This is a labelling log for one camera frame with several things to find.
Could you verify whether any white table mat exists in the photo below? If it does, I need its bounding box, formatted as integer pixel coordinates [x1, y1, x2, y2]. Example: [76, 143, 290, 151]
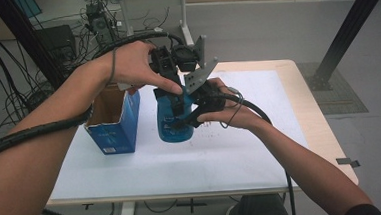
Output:
[44, 66, 312, 202]

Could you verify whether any person's right leg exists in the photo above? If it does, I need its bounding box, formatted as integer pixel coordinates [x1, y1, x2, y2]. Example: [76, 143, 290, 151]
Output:
[224, 192, 292, 215]

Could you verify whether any black metal frame post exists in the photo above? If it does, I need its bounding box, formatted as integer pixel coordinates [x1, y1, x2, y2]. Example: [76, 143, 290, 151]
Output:
[0, 0, 72, 97]
[300, 0, 381, 93]

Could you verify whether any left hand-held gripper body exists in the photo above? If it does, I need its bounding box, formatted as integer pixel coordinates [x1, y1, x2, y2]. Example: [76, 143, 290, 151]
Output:
[147, 34, 209, 90]

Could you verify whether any tangle of black floor cables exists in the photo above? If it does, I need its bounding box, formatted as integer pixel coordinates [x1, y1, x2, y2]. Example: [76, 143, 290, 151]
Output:
[0, 0, 91, 148]

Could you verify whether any white desk frame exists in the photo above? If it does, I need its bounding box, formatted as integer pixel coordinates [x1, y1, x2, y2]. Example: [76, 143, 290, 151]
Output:
[99, 0, 197, 52]

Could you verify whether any computer tower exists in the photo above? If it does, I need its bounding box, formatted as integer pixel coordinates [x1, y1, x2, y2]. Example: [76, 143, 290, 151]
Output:
[84, 1, 120, 50]

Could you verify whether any blue plastic bottle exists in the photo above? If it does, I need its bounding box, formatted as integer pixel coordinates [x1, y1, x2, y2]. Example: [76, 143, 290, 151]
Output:
[154, 84, 197, 145]

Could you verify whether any white table leg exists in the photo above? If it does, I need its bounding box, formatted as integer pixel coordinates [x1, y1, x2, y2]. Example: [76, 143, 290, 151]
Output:
[116, 200, 138, 215]

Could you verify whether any blue cardboard box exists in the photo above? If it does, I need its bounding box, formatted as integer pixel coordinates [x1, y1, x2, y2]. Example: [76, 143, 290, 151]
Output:
[81, 81, 145, 157]

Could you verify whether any person's right hand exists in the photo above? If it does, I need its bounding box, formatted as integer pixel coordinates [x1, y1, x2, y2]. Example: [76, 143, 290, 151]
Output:
[194, 75, 265, 134]

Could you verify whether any black box on floor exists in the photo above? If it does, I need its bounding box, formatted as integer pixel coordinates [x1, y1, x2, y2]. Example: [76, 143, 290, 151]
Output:
[34, 23, 79, 66]

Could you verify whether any person's left hand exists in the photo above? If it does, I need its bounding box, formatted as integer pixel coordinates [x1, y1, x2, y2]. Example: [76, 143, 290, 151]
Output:
[108, 37, 184, 100]

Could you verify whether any grey floor mat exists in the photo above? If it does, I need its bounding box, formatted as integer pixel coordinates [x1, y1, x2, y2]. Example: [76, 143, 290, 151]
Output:
[296, 58, 369, 118]

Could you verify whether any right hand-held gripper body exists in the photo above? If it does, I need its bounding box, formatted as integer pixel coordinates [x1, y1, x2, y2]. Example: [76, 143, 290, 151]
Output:
[181, 55, 229, 121]

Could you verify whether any black table edge clip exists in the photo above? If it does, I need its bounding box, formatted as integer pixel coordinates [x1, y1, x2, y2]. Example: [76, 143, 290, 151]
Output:
[335, 156, 361, 170]

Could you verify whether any thin left wrist cord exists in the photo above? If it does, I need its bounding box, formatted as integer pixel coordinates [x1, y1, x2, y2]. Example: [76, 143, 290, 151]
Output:
[107, 47, 120, 85]

